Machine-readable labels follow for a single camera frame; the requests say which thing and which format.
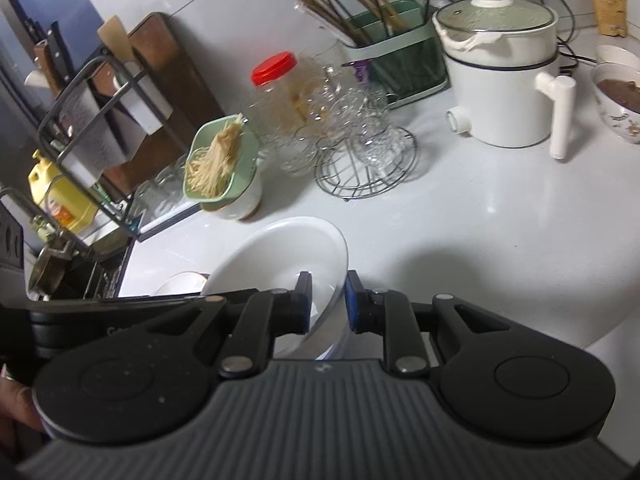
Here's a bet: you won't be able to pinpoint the white electric cooking pot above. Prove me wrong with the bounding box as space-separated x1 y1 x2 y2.
432 0 577 162

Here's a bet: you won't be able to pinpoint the green colander basket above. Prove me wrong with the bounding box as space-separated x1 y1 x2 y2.
182 115 262 212

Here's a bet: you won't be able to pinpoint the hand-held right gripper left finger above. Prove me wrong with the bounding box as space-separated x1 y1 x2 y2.
106 271 314 380

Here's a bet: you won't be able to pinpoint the small purple tool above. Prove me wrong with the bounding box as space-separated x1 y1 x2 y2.
349 59 374 87

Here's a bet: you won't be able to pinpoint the green chopstick holder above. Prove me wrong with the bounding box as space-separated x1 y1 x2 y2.
342 0 449 110

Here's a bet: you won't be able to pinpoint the white rack container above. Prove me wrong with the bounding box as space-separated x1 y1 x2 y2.
112 60 175 136

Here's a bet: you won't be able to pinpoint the yellow detergent bottle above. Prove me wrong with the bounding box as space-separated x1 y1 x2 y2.
28 149 99 234

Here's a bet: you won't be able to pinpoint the small metal pot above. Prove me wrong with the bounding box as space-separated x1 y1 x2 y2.
28 241 77 294

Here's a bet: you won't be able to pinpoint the tall glass pitcher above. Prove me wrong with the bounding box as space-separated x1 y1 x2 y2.
292 42 353 128

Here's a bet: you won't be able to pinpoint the white floral plate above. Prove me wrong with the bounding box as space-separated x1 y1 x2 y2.
152 270 212 297

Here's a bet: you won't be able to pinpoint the yellow packet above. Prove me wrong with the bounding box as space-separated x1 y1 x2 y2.
589 0 630 37

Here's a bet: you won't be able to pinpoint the dark metal dish rack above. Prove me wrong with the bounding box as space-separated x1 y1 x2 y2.
36 54 177 242

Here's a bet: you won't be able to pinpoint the steel cleaver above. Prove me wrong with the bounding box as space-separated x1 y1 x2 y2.
54 84 130 182

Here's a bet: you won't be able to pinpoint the wooden spatula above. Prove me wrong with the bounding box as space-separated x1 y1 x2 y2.
96 14 135 63

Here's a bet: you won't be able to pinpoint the black sink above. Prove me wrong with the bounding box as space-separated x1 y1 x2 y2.
64 246 135 299

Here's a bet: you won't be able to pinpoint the person's left hand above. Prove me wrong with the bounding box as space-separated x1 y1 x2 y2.
0 364 44 434

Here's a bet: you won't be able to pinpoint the enoki mushrooms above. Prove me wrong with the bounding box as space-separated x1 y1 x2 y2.
186 113 247 197

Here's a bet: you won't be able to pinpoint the white patterned bowl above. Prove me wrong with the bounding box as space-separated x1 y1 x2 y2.
594 43 640 72

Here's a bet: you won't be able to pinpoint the glass cup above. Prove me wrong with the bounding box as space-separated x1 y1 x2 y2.
349 122 402 170
278 132 320 177

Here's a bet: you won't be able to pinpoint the black cable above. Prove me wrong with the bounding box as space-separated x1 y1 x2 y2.
527 0 601 68

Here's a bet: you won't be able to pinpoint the wooden cutting board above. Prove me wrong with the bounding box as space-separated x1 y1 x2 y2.
102 12 227 203

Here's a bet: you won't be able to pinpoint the patterned bowl with brown food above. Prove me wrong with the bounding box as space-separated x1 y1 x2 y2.
590 62 640 145

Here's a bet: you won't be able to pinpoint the black-handled knife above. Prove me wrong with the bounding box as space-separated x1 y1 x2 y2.
31 20 77 88

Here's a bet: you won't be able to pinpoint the bundle of chopsticks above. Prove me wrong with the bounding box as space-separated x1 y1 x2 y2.
289 0 437 47

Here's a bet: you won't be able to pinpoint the white ceramic bowl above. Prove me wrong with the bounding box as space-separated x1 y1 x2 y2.
202 157 264 222

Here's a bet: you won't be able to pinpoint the white tray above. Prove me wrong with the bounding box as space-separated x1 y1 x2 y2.
134 199 202 242

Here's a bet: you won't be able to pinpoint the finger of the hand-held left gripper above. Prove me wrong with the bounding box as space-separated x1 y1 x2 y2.
99 294 227 307

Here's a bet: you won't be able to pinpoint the wire cup rack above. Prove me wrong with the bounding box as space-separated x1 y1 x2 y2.
313 126 419 202

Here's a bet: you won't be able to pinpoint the clear drinking glass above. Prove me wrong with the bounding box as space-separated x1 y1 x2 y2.
157 159 190 203

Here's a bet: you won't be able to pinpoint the glass jar red lid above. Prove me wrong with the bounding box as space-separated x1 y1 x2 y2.
251 51 307 161

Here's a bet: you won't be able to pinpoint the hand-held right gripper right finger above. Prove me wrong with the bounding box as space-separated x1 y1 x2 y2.
344 269 540 380

